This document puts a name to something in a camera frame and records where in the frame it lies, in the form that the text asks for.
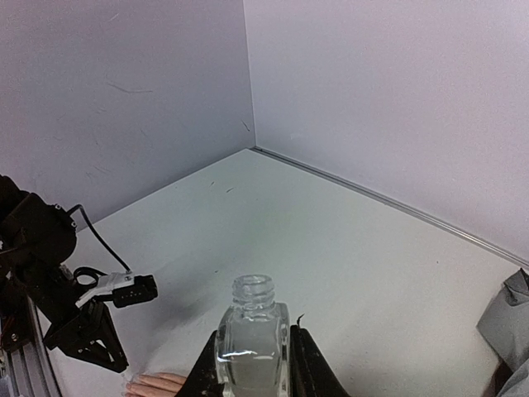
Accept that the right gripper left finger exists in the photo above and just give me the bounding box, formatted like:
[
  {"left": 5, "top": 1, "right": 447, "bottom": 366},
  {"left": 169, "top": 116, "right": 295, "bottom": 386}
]
[{"left": 176, "top": 331, "right": 223, "bottom": 397}]

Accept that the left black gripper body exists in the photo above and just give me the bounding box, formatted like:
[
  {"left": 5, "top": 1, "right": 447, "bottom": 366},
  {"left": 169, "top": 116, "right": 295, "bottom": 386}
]
[{"left": 44, "top": 301, "right": 106, "bottom": 355}]

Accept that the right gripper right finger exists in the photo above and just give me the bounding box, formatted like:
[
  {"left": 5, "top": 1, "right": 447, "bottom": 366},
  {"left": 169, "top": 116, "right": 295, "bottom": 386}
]
[{"left": 289, "top": 316, "right": 350, "bottom": 397}]

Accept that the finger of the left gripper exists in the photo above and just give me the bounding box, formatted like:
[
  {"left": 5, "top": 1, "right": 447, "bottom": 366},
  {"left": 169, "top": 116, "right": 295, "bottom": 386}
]
[{"left": 65, "top": 304, "right": 128, "bottom": 373}]

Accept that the clear nail polish bottle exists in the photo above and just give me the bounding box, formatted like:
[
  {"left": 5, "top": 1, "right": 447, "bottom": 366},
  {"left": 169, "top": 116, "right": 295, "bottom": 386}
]
[{"left": 215, "top": 275, "right": 291, "bottom": 397}]

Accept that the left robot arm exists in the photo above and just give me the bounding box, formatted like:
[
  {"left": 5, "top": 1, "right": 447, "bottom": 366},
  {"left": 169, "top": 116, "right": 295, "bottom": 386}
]
[{"left": 1, "top": 176, "right": 128, "bottom": 373}]

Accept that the mannequin hand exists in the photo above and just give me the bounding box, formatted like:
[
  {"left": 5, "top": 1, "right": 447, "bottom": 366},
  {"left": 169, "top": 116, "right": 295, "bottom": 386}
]
[{"left": 124, "top": 373, "right": 187, "bottom": 397}]

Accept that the grey black jacket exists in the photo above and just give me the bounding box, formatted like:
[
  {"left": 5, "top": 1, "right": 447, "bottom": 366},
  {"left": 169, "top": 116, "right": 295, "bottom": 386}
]
[{"left": 477, "top": 270, "right": 528, "bottom": 396}]

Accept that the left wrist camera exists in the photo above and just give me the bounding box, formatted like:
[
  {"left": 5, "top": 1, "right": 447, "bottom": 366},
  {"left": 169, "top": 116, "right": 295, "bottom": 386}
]
[{"left": 75, "top": 272, "right": 159, "bottom": 309}]

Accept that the aluminium front rail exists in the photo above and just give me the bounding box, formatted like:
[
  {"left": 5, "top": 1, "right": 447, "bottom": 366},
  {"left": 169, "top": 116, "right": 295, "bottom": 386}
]
[{"left": 1, "top": 299, "right": 62, "bottom": 397}]

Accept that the aluminium rail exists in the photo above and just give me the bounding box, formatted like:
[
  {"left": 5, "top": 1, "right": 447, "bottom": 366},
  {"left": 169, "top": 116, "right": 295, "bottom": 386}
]
[
  {"left": 250, "top": 146, "right": 528, "bottom": 270},
  {"left": 1, "top": 299, "right": 62, "bottom": 397}
]

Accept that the aluminium back rail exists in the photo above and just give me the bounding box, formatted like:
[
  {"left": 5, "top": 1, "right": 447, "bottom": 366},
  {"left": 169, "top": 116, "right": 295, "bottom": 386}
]
[{"left": 250, "top": 146, "right": 528, "bottom": 270}]

